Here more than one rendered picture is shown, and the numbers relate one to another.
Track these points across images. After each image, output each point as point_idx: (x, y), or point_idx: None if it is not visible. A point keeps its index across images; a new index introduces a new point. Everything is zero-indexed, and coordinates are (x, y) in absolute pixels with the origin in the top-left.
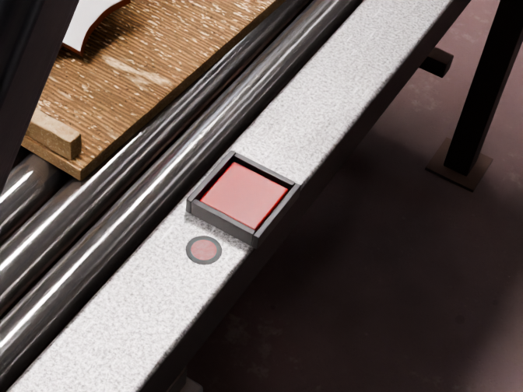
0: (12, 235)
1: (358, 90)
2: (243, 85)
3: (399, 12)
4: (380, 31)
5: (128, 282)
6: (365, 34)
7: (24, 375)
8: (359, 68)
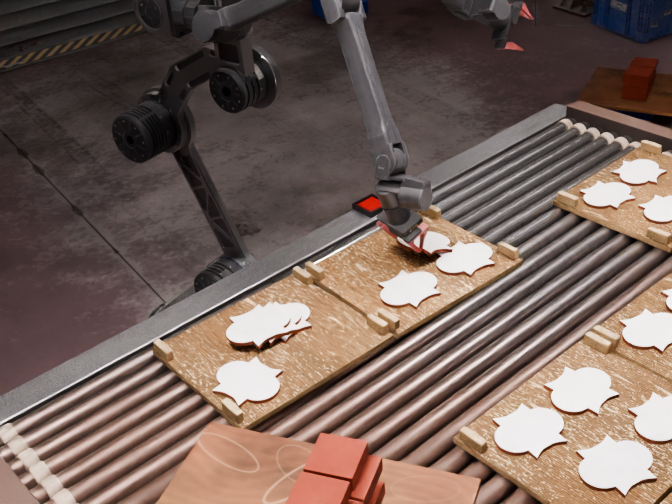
0: (446, 205)
1: (312, 235)
2: (356, 236)
3: (275, 261)
4: (289, 254)
5: None
6: (296, 253)
7: (445, 180)
8: (306, 242)
